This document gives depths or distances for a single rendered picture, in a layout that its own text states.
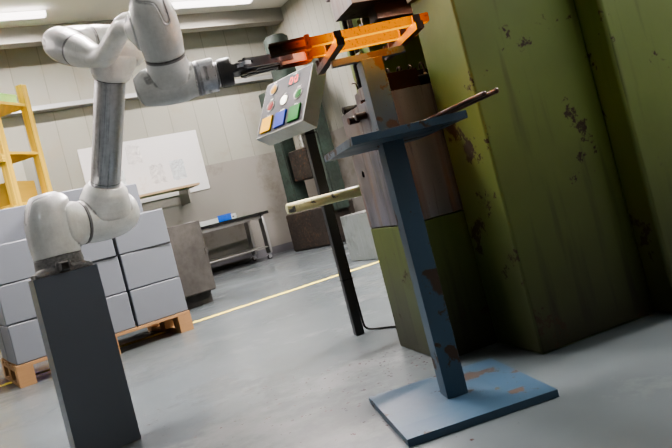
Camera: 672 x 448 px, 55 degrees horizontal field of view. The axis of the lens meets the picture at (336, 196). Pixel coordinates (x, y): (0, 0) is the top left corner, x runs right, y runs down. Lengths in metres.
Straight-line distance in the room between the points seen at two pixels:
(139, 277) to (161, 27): 2.98
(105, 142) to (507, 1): 1.39
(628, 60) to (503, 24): 0.40
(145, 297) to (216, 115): 6.30
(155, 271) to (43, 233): 2.23
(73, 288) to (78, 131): 7.66
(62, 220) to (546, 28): 1.69
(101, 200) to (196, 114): 8.02
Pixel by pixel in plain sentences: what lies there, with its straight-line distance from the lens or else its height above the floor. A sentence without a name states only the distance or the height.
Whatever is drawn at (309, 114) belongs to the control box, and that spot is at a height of 0.98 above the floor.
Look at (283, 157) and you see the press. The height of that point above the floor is 1.40.
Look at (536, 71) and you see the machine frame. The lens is 2.16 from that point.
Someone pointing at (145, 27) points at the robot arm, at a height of 1.12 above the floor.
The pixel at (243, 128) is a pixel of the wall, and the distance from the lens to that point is 10.57.
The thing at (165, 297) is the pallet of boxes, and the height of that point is 0.26.
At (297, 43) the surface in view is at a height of 1.01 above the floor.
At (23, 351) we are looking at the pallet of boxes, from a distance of 4.32.
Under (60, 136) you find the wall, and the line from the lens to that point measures 9.85.
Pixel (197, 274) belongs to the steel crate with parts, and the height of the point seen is 0.28.
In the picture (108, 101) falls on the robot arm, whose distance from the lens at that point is 2.30.
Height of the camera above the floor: 0.61
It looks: level
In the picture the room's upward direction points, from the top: 14 degrees counter-clockwise
